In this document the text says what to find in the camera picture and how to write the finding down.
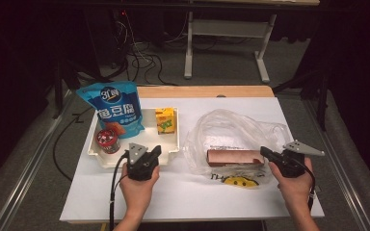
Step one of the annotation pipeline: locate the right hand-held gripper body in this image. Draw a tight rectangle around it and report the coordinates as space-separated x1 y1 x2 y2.
274 140 326 178

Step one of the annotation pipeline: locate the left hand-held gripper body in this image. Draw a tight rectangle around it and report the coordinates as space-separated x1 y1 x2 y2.
126 142 160 182

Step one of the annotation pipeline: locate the white plastic bin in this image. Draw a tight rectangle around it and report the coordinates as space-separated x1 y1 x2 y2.
87 107 181 169

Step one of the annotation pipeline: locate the yellow drink carton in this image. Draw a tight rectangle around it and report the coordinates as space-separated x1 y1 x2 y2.
154 107 177 136

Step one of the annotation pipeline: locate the brown cardboard box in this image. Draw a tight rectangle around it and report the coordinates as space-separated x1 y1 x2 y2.
206 148 266 168

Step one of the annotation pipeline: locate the red-lid candy jar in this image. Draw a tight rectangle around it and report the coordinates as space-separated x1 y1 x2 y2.
95 128 121 155

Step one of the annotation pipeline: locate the clear smiley plastic bag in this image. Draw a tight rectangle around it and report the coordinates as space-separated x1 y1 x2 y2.
182 108 294 190

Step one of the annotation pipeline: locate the blue snack pouch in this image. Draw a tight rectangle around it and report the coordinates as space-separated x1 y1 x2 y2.
75 80 145 140

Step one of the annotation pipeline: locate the person's right hand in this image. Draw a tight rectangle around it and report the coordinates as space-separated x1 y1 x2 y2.
268 157 314 208

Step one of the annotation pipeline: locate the person's left hand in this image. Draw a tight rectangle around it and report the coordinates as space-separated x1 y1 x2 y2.
119 163 161 212

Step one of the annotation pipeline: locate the white table mat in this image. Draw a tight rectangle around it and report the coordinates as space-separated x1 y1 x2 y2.
59 95 326 224

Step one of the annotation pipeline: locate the black metal stand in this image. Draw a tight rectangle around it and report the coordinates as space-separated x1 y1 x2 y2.
272 69 331 133
51 61 82 119

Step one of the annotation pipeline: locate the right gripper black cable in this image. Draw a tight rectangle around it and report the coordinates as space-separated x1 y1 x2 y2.
297 157 317 213

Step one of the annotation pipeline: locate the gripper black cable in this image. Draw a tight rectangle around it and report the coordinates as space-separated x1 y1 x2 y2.
108 151 130 231
297 157 317 213

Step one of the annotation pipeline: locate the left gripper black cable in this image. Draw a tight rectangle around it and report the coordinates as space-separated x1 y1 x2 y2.
108 151 130 231

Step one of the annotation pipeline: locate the aluminium rail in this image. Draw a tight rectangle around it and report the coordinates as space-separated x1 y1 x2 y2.
0 90 75 231
303 99 370 231

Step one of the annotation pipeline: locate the black floor cable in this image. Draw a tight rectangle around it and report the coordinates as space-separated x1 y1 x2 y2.
52 106 94 183

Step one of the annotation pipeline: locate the bundle of floor cables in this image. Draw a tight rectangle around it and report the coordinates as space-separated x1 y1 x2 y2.
109 9 178 87

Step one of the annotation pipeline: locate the white-frame desk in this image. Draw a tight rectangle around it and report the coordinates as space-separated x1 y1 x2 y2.
183 0 321 85

